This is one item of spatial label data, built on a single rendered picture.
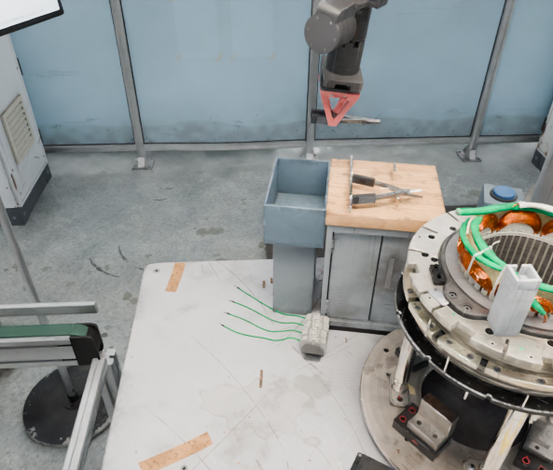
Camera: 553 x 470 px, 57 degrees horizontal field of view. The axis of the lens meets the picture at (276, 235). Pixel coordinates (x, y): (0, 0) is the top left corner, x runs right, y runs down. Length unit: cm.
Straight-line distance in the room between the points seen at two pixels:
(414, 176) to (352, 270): 21
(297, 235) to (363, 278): 15
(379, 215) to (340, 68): 25
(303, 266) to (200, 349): 25
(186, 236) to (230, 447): 178
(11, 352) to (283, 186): 66
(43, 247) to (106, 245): 30
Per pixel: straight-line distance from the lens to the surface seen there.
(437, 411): 86
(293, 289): 103
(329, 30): 79
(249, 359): 100
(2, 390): 214
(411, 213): 89
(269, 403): 94
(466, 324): 67
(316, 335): 100
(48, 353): 119
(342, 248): 92
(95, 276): 245
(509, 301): 64
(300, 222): 89
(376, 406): 93
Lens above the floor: 156
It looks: 38 degrees down
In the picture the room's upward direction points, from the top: straight up
